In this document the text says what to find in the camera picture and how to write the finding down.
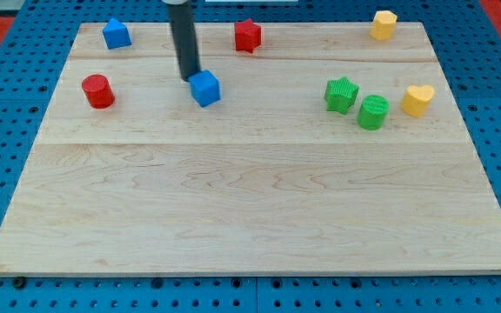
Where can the blue pentagon block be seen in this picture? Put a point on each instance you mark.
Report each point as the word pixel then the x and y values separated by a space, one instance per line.
pixel 116 34

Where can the yellow heart block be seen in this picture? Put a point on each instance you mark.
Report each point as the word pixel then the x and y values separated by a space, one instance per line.
pixel 417 99

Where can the red star block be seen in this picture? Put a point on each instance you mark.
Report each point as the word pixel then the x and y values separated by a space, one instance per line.
pixel 248 35

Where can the green cylinder block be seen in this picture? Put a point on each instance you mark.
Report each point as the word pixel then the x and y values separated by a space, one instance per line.
pixel 372 112

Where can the light wooden board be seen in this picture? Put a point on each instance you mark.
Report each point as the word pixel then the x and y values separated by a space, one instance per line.
pixel 264 182

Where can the yellow hexagon block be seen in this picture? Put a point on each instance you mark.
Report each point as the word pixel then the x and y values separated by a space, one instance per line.
pixel 383 25

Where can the green star block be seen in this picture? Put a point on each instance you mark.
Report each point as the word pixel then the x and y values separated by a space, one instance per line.
pixel 340 95

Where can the blue cube block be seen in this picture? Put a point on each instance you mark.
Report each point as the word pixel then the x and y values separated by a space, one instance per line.
pixel 205 88

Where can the red cylinder block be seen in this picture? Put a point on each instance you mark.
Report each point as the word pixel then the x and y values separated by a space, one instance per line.
pixel 98 92

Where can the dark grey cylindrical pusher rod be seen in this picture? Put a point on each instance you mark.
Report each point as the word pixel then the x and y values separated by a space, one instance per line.
pixel 183 31

